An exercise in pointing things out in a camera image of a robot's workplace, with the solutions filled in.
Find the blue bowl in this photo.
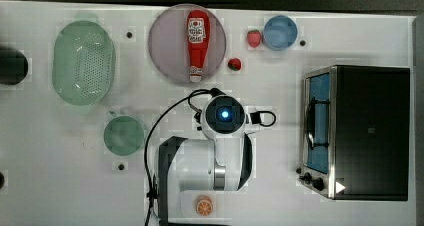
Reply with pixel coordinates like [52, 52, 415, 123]
[262, 15, 298, 51]

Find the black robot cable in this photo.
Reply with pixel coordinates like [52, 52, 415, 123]
[143, 87, 228, 226]

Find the red ketchup bottle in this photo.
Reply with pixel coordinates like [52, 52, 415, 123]
[186, 10, 210, 83]

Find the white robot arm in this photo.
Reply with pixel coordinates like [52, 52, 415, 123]
[155, 94, 261, 226]

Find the green mug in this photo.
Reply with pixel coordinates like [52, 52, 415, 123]
[103, 111, 145, 156]

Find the black toaster oven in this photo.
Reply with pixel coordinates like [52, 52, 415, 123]
[296, 65, 411, 201]

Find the orange slice toy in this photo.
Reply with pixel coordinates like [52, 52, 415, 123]
[195, 195, 214, 216]

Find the red toy strawberry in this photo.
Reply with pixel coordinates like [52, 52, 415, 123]
[227, 58, 242, 71]

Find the grey round plate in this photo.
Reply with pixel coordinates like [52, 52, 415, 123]
[148, 4, 226, 83]

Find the green colander bowl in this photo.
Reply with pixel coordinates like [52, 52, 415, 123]
[52, 12, 116, 114]

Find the black cylinder upper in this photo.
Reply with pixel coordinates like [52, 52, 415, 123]
[0, 47, 28, 85]

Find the pink toy strawberry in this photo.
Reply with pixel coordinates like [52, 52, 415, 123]
[247, 30, 262, 48]

